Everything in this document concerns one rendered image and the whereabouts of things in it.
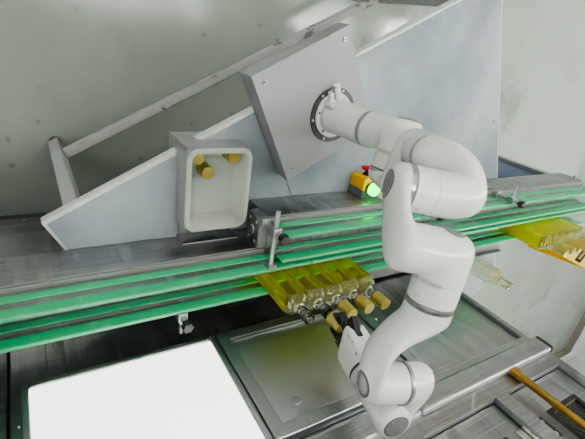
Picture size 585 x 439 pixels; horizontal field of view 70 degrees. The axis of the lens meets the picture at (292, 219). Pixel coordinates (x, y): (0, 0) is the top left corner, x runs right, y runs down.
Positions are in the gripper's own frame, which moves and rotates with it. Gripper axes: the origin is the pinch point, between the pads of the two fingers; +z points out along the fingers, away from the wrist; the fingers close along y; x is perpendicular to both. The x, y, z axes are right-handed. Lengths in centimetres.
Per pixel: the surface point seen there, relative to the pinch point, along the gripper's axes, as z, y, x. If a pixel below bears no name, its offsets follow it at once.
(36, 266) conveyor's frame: 20, 5, 69
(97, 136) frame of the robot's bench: 85, 18, 63
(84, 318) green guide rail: 13, -4, 58
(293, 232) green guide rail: 22.6, 13.6, 7.4
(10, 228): 80, -16, 91
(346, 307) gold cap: 5.1, 1.1, -3.5
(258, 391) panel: -6.3, -12.2, 20.1
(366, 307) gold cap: 5.0, 0.9, -9.5
